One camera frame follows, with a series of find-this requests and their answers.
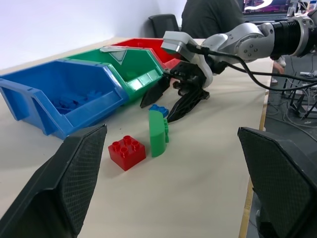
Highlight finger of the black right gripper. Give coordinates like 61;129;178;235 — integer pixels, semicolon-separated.
140;76;172;109
166;88;210;122

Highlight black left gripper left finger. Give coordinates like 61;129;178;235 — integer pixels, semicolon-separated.
0;124;108;238

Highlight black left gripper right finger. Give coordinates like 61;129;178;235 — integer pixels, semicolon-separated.
237;126;317;238

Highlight blue toy block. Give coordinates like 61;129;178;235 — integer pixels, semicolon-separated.
51;98;84;115
149;104;169;118

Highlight green plastic bin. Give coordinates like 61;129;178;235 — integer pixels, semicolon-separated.
64;46;164;107

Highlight green rounded toy block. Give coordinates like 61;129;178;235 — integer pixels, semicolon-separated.
148;110;171;158

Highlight red plastic bin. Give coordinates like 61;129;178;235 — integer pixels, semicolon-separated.
110;37;184;73

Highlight black office chair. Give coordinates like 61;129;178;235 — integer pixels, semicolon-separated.
148;14;180;38

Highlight person in dark grey shirt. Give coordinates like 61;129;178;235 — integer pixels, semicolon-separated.
181;0;246;40

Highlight red toy block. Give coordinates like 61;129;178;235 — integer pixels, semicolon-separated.
107;135;146;172

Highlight black metal floor stand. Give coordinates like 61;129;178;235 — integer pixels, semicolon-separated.
282;71;317;119

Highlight blue plastic bin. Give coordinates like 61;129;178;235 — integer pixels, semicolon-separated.
0;59;129;140

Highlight laptop with lit screen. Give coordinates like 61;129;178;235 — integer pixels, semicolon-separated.
242;0;294;16

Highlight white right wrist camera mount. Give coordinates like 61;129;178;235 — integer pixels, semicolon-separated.
160;31;213;89

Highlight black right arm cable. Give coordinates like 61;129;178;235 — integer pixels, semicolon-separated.
189;42;317;91

